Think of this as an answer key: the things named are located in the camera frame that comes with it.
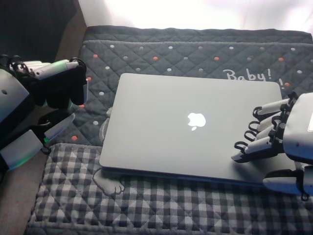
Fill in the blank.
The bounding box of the silver laptop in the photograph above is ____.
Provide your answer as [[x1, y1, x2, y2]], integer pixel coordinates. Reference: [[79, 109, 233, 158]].
[[99, 72, 298, 189]]

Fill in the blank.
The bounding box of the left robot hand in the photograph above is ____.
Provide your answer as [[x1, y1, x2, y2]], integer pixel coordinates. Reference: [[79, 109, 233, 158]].
[[231, 91, 313, 202]]

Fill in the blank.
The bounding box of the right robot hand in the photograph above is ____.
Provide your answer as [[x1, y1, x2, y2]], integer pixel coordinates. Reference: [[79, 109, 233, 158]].
[[0, 55, 88, 172]]

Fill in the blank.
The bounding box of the grey quilt with checked border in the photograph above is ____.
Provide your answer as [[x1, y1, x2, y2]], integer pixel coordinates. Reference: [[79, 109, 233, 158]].
[[25, 25, 313, 235]]

